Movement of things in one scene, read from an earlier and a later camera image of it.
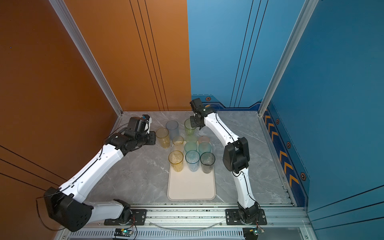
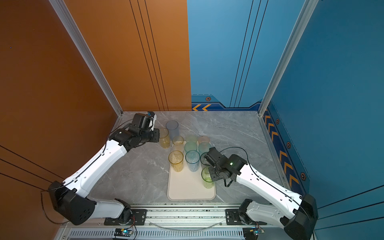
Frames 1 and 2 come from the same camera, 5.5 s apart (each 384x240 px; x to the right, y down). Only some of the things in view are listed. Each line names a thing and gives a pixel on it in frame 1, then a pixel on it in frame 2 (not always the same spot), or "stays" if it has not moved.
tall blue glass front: x=192 y=157 stays
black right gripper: x=193 y=124 to x=214 y=178
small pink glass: x=204 y=139 stays
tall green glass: x=190 y=130 to x=207 y=178
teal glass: x=204 y=147 stays
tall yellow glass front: x=175 y=158 stays
